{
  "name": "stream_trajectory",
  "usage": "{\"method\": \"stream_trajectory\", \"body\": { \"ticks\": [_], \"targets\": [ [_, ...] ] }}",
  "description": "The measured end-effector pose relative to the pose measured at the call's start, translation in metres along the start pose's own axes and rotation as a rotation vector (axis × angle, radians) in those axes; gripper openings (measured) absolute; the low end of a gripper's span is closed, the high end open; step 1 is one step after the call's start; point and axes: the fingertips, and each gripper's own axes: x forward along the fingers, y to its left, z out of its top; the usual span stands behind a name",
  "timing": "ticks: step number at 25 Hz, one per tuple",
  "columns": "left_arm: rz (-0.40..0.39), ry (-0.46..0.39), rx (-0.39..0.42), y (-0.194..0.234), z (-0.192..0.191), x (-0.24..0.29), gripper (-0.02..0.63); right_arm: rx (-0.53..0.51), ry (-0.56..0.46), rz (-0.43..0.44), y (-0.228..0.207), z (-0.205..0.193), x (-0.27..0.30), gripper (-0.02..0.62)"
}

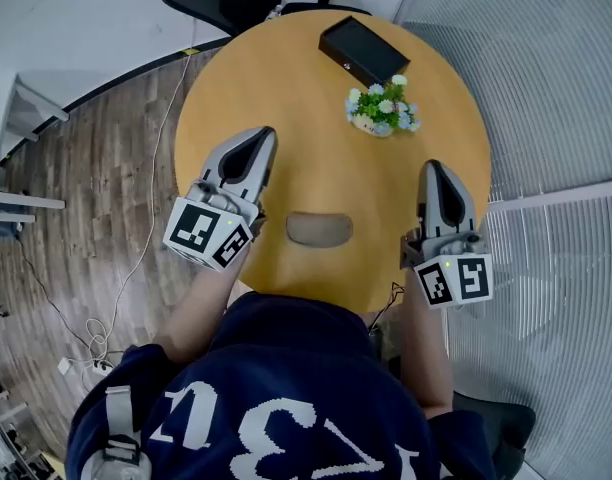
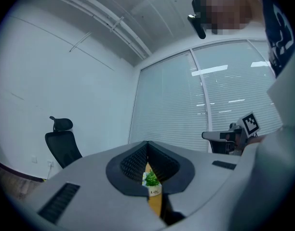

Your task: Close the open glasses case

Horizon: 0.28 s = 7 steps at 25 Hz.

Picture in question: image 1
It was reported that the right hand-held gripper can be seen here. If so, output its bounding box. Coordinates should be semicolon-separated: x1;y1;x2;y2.
399;159;495;311

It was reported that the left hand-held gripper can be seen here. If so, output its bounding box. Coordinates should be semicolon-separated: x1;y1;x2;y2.
163;125;279;274

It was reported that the grey-brown fabric pouch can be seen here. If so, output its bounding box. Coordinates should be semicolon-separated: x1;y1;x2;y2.
285;211;355;248

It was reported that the person's left forearm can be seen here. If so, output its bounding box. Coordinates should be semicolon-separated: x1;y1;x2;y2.
153;252;252;364

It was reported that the person's right forearm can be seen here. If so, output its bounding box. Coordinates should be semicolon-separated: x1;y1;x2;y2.
403;270;455;419

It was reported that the potted artificial flower plant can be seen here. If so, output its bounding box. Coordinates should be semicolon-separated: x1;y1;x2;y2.
344;73;422;138

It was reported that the black rectangular box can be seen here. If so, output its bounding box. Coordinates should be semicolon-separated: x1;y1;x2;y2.
318;16;412;88

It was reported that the navy printed sweatshirt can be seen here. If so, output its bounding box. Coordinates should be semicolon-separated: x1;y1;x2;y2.
65;291;502;480

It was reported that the white metal desk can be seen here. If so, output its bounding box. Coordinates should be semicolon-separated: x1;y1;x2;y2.
0;70;71;225

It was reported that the long white cable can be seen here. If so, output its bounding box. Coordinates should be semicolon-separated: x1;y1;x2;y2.
80;17;197;394

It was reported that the thin gripper cable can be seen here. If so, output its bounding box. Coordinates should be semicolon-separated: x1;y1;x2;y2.
368;281;407;334

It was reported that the thin black floor cable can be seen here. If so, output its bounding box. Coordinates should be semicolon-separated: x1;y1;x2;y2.
15;237;95;354

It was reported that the grey shoulder strap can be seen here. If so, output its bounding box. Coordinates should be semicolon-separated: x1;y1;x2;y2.
83;385;152;480

